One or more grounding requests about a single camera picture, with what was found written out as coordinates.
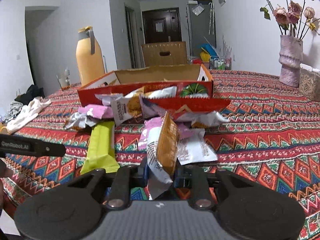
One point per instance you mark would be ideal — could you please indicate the woven basket container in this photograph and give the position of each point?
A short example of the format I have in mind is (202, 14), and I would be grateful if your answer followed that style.
(309, 83)

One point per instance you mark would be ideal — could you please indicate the pink snack packet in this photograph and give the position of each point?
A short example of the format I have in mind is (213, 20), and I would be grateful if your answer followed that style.
(97, 111)

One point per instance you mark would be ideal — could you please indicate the white cloth glove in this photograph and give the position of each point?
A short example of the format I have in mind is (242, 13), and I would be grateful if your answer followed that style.
(27, 114)

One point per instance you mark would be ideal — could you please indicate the white snack packet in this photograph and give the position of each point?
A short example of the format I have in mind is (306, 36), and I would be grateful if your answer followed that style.
(194, 149)

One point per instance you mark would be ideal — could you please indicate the yellow thermos jug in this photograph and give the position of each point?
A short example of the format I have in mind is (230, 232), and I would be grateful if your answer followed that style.
(89, 57)

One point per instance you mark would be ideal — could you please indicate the grey refrigerator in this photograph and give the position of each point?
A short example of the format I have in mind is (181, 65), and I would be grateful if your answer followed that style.
(201, 25)

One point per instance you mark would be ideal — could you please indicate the orange cardboard snack box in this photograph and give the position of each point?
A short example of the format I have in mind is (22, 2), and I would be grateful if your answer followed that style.
(178, 89)

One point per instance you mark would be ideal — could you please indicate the patterned red tablecloth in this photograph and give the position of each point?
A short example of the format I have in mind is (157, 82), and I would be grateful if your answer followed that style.
(272, 138)

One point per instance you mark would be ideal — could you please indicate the drinking glass with straw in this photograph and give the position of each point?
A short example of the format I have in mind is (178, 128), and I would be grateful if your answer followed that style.
(63, 79)

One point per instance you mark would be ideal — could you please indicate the pink textured vase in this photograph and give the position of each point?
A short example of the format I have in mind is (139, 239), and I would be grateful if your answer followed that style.
(290, 58)

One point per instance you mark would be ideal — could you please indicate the wire storage cart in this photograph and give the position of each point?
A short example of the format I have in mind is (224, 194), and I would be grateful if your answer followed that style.
(220, 63)

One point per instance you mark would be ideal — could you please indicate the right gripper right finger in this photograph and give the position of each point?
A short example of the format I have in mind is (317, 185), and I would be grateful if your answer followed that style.
(195, 180)

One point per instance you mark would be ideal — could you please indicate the wooden chair back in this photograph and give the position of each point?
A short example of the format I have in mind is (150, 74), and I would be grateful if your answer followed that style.
(164, 54)

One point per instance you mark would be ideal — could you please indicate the brown biscuit snack packet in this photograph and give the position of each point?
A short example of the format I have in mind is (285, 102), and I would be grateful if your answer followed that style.
(161, 151)

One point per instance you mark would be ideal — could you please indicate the dark entrance door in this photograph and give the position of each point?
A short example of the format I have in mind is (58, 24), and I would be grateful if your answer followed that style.
(162, 25)

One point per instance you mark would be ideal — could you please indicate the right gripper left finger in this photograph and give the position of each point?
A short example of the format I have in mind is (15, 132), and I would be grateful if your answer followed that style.
(125, 179)

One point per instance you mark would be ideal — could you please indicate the green snack bar packet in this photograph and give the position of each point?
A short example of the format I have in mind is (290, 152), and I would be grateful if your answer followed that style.
(101, 152)

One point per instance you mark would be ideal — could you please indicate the brown white biscuit packet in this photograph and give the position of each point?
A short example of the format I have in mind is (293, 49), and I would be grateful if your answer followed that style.
(127, 107)

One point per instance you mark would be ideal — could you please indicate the dried pink roses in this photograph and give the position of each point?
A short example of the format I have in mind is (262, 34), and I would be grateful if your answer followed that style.
(293, 19)

